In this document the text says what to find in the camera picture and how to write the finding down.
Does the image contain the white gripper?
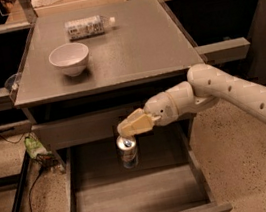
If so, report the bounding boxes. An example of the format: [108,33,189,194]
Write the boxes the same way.
[117,92,178,138]

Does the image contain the redbull can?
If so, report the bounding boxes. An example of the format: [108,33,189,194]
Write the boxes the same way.
[116,136,139,169]

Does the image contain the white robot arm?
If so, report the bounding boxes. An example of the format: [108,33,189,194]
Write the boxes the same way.
[117,63,266,138]

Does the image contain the grey drawer cabinet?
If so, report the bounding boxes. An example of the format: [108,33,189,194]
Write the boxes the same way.
[0,0,223,180]

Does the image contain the open bottom drawer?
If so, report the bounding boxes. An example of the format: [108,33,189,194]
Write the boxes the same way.
[67,124,232,212]

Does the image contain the closed drawer with knob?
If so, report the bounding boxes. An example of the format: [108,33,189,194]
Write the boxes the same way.
[28,88,207,155]

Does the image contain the white bowl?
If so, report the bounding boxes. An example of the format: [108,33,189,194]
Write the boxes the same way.
[49,42,90,77]

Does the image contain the plastic water bottle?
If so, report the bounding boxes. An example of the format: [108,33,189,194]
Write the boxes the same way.
[65,15,116,41]

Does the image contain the green snack bag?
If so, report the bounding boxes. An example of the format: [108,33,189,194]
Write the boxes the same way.
[24,136,50,159]

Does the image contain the grey side shelf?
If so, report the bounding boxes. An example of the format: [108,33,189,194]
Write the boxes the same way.
[195,37,250,65]

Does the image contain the small glass bowl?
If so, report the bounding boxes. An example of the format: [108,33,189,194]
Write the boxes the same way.
[4,72,22,91]

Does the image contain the black metal bar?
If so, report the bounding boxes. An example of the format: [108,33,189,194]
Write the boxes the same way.
[11,152,30,212]

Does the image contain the black floor cable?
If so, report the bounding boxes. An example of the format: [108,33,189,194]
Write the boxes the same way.
[22,164,53,212]

